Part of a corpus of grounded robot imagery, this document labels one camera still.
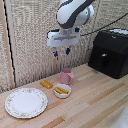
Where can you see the yellow food piece in bowl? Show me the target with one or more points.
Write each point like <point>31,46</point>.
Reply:
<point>61,90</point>

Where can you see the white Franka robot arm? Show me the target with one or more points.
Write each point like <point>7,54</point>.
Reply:
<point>71,12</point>

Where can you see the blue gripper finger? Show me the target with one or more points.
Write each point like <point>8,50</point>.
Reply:
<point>55,53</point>
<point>68,51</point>

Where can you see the white floral rimmed plate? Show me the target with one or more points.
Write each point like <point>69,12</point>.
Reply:
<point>26,102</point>

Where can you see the small white bowl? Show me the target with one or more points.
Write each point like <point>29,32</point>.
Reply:
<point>62,92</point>

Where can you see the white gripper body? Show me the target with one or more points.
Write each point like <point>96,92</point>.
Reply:
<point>63,38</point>

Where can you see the woven wicker folding screen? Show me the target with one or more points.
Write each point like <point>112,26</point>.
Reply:
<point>30,43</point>

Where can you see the pink cup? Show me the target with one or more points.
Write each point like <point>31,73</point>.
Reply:
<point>66,76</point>

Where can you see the black air fryer body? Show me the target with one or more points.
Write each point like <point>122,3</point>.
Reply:
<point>111,40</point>

